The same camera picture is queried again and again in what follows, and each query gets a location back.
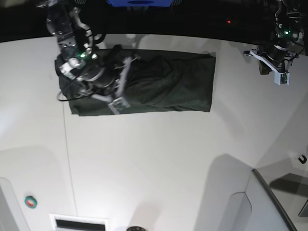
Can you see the dark green t-shirt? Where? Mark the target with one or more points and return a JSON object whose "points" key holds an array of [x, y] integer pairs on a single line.
{"points": [[160, 81]]}

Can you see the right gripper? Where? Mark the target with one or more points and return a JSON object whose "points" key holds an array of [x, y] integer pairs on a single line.
{"points": [[103, 76]]}

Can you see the black round dotted object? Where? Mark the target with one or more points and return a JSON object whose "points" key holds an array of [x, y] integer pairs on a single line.
{"points": [[136, 228]]}

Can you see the green red tape roll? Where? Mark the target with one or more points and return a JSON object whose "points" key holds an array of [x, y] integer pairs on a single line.
{"points": [[30, 202]]}

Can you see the blue plastic bin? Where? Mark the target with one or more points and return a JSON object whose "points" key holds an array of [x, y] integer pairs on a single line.
{"points": [[140, 3]]}

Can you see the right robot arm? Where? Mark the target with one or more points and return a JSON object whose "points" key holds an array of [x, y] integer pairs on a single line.
{"points": [[73, 37]]}

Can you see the white tray with black slot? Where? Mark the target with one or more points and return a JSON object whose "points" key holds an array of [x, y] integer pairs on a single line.
{"points": [[75, 223]]}

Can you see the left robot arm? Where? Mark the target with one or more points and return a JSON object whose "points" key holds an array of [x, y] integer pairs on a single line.
{"points": [[288, 29]]}

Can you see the black U-shaped clip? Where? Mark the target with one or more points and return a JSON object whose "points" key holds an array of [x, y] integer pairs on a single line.
{"points": [[302, 159]]}

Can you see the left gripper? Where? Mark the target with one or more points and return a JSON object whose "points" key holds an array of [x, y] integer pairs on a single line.
{"points": [[272, 58]]}

